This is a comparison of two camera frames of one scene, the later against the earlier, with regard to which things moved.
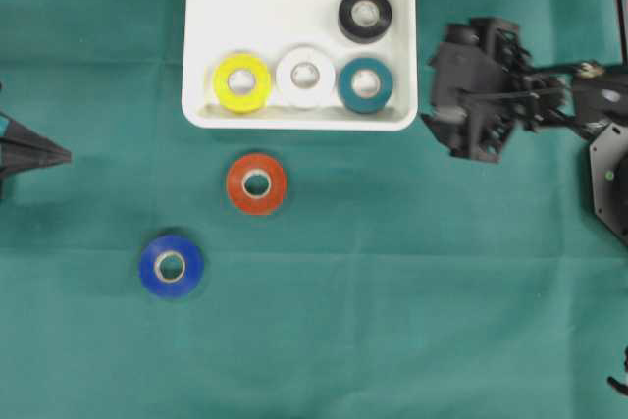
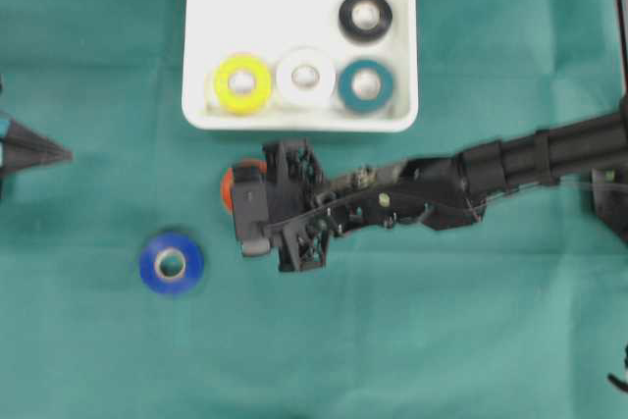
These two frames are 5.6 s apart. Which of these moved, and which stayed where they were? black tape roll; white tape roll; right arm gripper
Moved: right arm gripper
Stayed: white tape roll; black tape roll
